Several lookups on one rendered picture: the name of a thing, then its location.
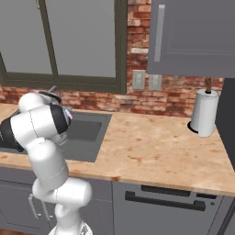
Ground grey wall cupboard door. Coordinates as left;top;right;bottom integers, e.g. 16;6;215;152
147;0;235;79

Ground grey panel under sink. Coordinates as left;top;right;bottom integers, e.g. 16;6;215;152
0;165;114;204

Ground silver sink faucet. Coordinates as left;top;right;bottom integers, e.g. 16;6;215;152
38;85;64;106

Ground grey dishwasher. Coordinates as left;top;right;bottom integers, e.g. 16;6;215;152
111;180;226;235

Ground black dishwasher handle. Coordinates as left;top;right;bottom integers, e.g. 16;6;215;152
124;190;207;212

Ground grey base cupboard door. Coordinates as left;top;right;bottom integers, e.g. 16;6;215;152
42;196;114;235
0;179;50;231

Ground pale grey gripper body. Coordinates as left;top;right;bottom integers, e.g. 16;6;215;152
54;129;70;147

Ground dark grey tall panel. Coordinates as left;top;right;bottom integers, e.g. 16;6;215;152
214;77;235;173

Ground dark paper towel holder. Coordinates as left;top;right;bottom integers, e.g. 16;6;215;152
186;77;215;136

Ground silver cupboard door handle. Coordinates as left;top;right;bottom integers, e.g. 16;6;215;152
153;4;166;63

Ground silver base cupboard handle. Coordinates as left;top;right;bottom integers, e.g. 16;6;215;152
28;193;41;220
40;199;52;222

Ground grey wall power outlet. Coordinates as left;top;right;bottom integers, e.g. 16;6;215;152
148;73;163;92
131;69;147;91

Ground window with dark frame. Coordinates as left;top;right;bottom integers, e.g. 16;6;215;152
0;0;129;95

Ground white paper towel roll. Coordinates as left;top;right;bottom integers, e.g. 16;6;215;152
190;88;220;139

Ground dark grey sink basin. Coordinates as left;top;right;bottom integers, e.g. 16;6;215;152
0;109;114;163

